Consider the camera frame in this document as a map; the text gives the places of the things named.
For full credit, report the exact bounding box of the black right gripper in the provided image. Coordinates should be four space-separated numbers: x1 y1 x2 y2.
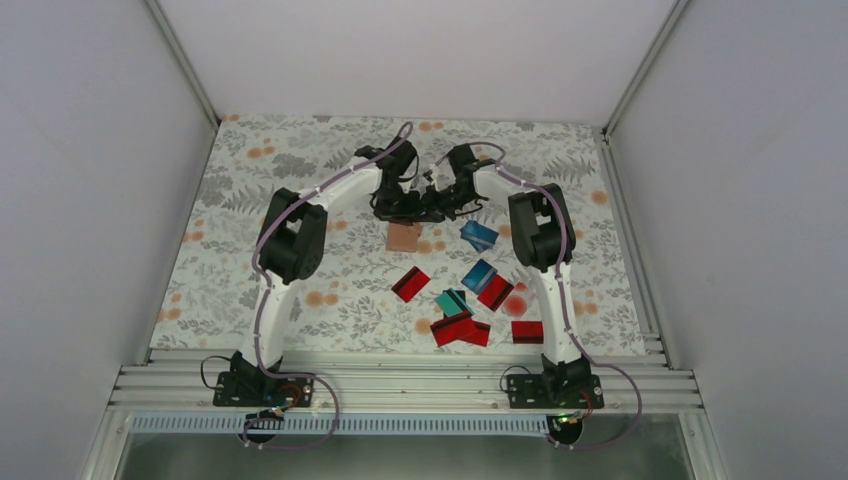
412 183 479 223

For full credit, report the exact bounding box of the tan leather card holder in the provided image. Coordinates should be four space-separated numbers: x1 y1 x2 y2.
386 222 422 253

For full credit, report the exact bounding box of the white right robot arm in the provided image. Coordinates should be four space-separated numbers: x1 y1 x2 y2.
424 142 590 407

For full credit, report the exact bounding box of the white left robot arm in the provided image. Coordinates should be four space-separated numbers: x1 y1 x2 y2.
238 137 417 405

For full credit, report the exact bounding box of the blue card upper pile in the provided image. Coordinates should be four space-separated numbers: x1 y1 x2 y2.
460 220 499 253

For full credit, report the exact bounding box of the red card near wallet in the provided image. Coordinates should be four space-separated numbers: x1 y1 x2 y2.
391 266 431 303

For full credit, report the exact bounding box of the blue card middle upright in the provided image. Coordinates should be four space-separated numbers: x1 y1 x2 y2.
461 259 498 294

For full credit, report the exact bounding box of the red card centre upright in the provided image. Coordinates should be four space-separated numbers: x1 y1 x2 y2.
477 274 514 312

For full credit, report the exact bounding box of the teal green card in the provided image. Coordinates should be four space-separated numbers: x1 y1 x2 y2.
435 289 474 318

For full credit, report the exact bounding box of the red card lower centre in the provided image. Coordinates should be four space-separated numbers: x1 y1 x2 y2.
430 312 476 347

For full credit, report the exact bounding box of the red card bottom right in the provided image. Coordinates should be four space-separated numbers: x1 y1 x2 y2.
511 321 544 345

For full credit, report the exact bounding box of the floral patterned table mat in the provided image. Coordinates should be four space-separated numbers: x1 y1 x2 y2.
151 115 646 356

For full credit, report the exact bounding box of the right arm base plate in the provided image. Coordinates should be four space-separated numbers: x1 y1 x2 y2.
505 374 605 410

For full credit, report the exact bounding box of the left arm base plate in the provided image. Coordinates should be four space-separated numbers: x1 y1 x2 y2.
212 372 314 408

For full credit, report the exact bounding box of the aluminium rail frame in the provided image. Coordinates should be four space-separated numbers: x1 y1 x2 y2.
108 349 703 414

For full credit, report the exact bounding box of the perforated grey cable tray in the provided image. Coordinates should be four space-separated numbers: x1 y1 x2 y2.
129 412 548 437

